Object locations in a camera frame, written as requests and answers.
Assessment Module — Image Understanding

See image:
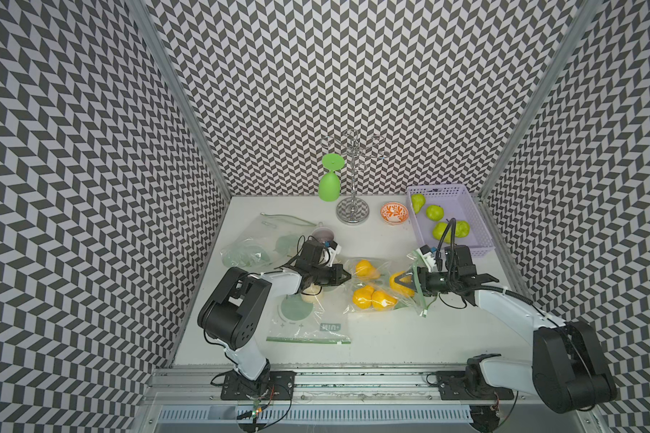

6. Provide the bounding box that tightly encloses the yellow pear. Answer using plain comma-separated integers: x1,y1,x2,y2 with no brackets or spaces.
389,271,416,298
355,259,381,281
352,285,376,310
371,290,397,311

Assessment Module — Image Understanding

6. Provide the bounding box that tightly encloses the zip bag with beige fruit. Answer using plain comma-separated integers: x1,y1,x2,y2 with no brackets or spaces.
266,285,351,345

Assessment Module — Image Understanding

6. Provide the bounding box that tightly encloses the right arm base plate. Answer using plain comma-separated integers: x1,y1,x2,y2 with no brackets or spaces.
434,367,515,402

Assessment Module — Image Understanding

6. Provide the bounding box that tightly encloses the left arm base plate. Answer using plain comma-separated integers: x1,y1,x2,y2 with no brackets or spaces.
220,371,296,402

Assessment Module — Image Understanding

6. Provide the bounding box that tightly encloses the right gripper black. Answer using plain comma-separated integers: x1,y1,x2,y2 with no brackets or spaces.
394,266,458,295

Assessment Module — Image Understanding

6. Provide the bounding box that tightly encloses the purple plastic basket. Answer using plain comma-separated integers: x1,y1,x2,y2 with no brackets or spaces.
405,183,497,260

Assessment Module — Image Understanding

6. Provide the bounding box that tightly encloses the zip bag with orange fruit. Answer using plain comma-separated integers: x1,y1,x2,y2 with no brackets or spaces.
343,253,432,318

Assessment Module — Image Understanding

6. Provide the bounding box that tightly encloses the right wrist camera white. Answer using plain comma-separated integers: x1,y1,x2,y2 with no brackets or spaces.
415,245,438,272

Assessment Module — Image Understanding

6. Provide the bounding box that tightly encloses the green plastic goblet upside down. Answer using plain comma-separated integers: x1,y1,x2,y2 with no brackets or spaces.
318,153,345,202

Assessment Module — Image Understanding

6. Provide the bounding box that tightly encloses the zip bag with green pears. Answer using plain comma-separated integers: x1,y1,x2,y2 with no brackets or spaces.
220,213,317,272

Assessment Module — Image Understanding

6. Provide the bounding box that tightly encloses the orange patterned small bowl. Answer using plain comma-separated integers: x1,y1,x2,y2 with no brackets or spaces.
380,202,409,226

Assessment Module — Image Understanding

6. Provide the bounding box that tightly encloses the lilac mug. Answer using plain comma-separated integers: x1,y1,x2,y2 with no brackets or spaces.
311,223,335,244

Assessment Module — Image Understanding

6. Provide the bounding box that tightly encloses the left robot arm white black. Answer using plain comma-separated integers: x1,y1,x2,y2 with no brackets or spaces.
197,236,351,385

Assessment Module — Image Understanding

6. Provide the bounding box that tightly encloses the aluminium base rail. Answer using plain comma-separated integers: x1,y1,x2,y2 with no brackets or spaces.
130,364,610,432

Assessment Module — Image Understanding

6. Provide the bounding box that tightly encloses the chrome mug tree stand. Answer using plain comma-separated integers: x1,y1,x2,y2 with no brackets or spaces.
324,129,389,226

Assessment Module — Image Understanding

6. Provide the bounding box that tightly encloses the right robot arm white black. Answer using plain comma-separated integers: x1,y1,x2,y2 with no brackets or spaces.
406,219,619,414

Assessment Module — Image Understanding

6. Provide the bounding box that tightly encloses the green pear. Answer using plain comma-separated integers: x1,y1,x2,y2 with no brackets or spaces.
433,222,451,244
425,205,445,222
410,193,426,214
455,220,471,238

